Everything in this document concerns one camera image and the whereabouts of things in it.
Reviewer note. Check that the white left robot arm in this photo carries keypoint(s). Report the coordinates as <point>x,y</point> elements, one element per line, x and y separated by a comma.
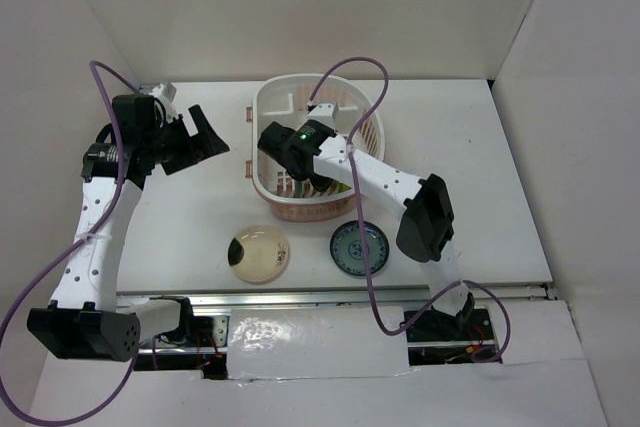
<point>82,320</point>

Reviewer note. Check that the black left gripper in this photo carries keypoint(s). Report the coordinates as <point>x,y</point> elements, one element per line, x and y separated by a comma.
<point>207,140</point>

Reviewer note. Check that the white cover sheet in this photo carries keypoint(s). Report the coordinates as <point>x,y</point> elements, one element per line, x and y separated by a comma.
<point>312,343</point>

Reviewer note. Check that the large blue floral plate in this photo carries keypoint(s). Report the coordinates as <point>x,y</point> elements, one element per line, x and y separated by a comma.
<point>299,189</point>

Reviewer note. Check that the black glossy plate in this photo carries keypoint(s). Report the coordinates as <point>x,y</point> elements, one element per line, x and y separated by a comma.
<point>321,183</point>

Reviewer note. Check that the cream translucent plate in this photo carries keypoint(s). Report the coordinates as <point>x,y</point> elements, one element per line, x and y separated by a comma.
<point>258,254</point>

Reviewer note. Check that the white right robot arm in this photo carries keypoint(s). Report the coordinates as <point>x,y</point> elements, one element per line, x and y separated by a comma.
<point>311,173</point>

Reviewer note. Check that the green plastic plate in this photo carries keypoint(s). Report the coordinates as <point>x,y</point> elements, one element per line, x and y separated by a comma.
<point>342,188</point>

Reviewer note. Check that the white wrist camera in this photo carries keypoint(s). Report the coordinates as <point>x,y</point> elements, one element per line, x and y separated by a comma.
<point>165,91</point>
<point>325,113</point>

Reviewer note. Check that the small blue floral plate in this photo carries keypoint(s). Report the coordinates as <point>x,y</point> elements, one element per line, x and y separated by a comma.
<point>347,250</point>

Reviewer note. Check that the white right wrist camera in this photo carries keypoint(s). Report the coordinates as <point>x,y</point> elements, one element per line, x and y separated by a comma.
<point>325,113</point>

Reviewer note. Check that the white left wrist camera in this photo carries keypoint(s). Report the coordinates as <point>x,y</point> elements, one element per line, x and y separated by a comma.
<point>165,91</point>

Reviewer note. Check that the pink and white dish rack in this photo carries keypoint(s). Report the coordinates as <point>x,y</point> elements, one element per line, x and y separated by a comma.
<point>284,99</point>

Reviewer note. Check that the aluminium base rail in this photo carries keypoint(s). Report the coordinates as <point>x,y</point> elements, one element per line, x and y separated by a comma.
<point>491,334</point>

